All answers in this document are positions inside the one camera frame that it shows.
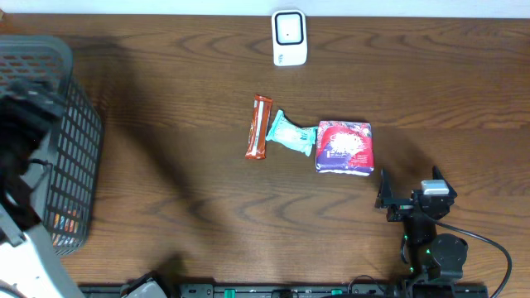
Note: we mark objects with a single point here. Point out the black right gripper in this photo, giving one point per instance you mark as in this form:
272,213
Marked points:
407,203

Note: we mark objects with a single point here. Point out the red purple pad package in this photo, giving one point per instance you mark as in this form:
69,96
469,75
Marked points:
344,148

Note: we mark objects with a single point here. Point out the mint green wipes packet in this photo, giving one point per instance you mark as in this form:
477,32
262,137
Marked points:
301,139

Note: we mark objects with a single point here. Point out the orange snack bar wrapper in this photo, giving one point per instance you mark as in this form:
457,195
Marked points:
262,107

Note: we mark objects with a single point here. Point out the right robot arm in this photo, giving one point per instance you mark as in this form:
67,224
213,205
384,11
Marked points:
433,256

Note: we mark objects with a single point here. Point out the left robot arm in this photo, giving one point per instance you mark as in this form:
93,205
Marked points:
30,266

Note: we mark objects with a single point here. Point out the grey plastic mesh basket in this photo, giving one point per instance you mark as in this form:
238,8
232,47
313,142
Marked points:
66,166

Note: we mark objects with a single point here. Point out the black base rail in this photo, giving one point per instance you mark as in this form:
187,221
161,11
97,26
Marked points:
226,291

